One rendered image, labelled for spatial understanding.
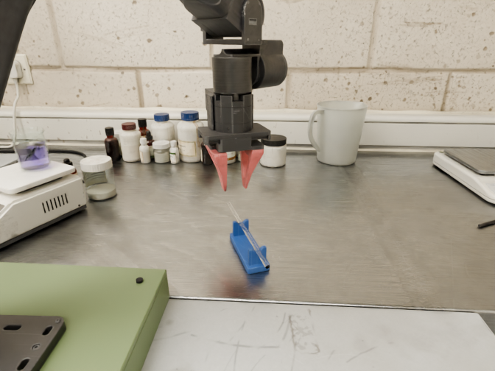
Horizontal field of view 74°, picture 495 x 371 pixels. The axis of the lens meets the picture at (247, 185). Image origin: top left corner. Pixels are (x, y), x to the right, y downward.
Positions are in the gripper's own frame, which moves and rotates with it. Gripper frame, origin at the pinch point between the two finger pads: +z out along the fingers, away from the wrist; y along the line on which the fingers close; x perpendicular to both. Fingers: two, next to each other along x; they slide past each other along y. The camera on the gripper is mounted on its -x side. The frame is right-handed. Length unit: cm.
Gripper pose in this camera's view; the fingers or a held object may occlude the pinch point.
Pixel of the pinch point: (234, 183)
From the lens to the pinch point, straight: 54.4
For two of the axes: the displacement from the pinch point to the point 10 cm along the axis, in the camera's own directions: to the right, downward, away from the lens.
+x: 3.1, 3.7, -8.8
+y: -9.5, 1.2, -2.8
